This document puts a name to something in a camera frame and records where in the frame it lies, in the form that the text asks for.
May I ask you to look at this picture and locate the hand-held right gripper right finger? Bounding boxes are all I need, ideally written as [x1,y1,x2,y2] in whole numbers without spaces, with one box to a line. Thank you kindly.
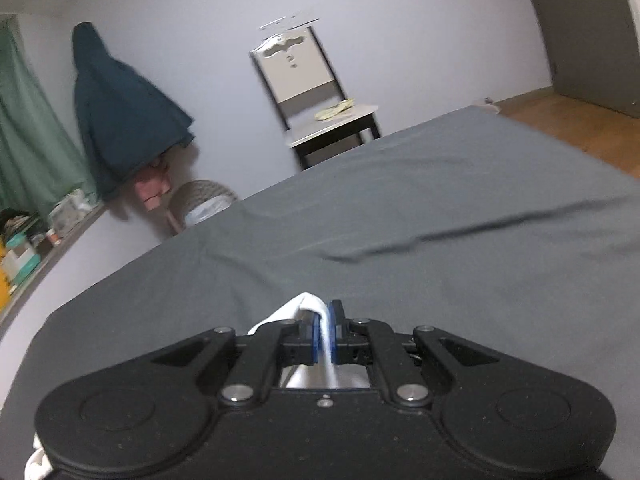
[327,300,501,407]

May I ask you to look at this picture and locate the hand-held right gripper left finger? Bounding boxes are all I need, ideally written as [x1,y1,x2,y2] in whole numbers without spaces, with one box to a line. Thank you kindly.
[150,310,321,406]

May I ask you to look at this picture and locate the white t-shirt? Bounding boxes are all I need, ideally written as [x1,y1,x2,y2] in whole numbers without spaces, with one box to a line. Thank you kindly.
[25,291,372,480]

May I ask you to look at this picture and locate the woven basket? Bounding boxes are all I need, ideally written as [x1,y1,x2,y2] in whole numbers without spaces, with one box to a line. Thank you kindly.
[167,180,242,237]

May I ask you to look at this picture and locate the pink garment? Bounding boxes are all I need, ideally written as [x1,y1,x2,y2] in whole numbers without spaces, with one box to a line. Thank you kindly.
[134,159,172,212]

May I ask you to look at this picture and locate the yellow cloth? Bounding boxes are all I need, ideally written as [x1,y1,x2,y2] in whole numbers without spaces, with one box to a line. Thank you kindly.
[315,100,357,121]

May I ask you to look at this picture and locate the teal and white box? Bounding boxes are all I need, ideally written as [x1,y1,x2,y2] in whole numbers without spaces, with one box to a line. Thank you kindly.
[5,246,42,292]

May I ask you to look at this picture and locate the dark blue jacket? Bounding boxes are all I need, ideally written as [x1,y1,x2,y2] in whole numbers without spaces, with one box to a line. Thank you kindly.
[72,22,196,202]

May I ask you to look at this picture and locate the yellow cardboard box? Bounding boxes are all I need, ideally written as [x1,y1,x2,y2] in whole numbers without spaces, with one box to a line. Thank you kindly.
[0,244,14,312]

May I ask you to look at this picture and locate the green curtain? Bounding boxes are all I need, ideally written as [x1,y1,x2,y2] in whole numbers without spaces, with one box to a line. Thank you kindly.
[0,16,99,217]

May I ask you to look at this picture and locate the grey door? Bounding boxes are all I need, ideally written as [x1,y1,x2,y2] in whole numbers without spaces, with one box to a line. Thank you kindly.
[517,0,640,121]

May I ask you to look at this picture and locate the beige chair with black frame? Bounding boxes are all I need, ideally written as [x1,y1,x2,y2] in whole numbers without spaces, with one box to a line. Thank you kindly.
[249,25,382,171]

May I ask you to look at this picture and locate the white wall sockets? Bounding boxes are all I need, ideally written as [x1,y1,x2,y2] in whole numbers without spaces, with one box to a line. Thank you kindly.
[256,11,321,32]

